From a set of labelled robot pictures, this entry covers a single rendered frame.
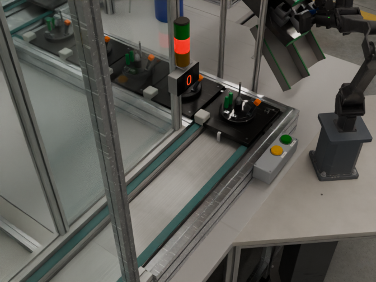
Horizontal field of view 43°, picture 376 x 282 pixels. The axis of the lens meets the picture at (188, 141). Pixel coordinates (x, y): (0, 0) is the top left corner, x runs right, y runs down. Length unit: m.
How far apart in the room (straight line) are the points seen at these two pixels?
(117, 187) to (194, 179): 0.77
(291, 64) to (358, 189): 0.57
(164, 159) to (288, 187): 0.45
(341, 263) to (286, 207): 1.02
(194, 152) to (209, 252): 0.40
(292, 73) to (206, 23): 0.77
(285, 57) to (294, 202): 0.61
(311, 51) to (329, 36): 2.19
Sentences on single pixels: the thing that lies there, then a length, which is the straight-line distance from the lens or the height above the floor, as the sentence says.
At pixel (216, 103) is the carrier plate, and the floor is 0.97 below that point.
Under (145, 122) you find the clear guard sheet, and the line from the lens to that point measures 1.57.
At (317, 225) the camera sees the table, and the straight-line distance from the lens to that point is 1.64.
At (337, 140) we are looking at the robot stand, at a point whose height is 1.06.
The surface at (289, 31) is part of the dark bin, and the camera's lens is 1.87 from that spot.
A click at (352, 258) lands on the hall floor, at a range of 2.67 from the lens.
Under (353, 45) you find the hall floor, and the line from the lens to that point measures 4.24.
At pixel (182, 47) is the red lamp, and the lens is 1.50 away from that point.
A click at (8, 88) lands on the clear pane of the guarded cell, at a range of 0.63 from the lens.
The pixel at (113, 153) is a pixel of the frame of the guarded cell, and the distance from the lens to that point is 0.83.
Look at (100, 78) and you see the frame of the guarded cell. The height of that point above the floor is 1.72.
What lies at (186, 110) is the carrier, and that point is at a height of 0.97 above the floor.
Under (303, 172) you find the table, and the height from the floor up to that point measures 0.86.
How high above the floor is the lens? 2.14
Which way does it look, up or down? 44 degrees down
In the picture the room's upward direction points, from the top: straight up
